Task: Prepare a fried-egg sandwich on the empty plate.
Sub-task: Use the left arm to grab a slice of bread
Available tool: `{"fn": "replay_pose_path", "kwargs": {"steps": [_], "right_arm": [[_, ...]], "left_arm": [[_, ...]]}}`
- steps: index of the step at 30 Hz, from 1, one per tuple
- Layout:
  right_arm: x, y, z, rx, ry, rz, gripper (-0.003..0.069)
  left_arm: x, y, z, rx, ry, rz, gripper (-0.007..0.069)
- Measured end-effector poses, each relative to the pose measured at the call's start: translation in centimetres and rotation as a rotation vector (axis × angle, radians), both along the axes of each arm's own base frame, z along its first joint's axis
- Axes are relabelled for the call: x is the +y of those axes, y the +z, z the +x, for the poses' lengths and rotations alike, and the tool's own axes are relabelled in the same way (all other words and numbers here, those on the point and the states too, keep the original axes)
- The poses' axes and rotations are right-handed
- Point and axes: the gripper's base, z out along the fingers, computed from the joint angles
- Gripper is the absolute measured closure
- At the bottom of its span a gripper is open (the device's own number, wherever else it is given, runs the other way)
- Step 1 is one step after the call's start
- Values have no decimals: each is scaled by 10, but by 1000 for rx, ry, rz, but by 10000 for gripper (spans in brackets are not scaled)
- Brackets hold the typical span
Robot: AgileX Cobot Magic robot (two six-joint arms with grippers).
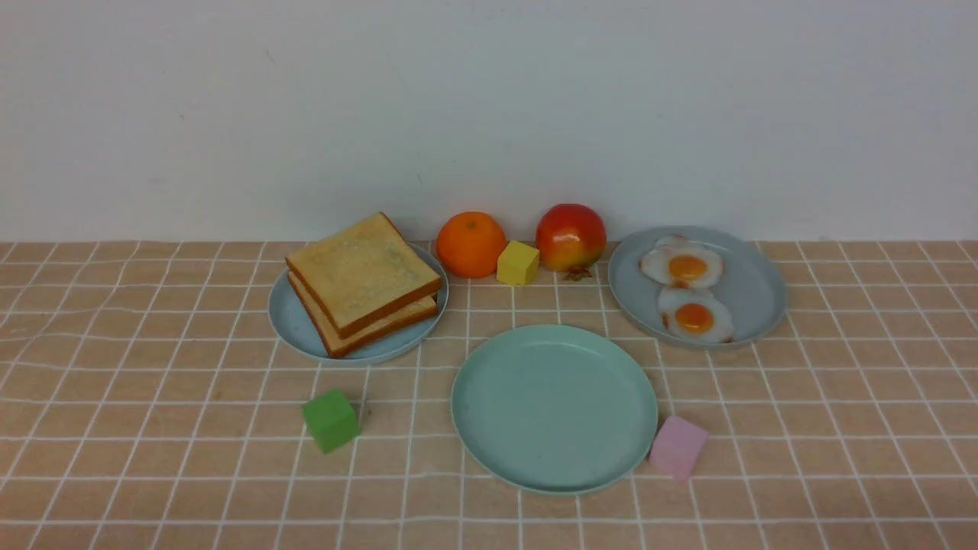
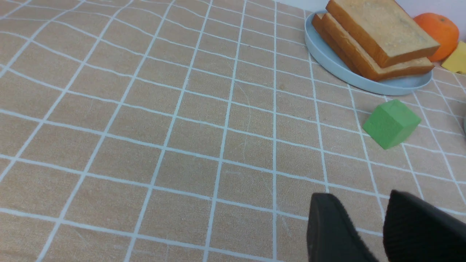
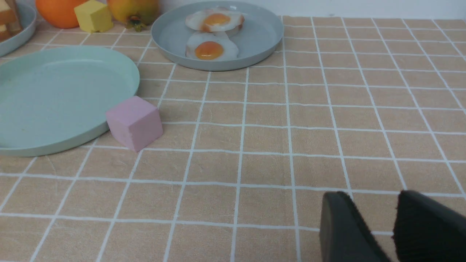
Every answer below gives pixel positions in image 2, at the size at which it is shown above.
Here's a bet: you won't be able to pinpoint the orange fruit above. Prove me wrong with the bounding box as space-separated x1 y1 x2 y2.
413 13 459 62

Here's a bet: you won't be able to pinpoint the green cube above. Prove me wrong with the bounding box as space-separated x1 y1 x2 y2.
363 99 422 150

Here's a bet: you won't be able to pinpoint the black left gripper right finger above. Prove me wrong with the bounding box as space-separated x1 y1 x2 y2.
383 190 466 262

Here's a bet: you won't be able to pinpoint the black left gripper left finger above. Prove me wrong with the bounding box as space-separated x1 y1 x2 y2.
307 193 378 262

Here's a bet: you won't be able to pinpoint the toast slice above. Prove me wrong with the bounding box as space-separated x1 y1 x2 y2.
312 13 434 82
323 0 440 68

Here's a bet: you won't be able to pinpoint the light blue bread plate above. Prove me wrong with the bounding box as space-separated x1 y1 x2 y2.
304 13 433 96

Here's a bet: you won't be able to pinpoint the orange checkered tablecloth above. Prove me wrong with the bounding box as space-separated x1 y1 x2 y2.
0 0 465 262

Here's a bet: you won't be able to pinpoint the yellow cube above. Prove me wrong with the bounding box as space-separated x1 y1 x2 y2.
441 41 466 75

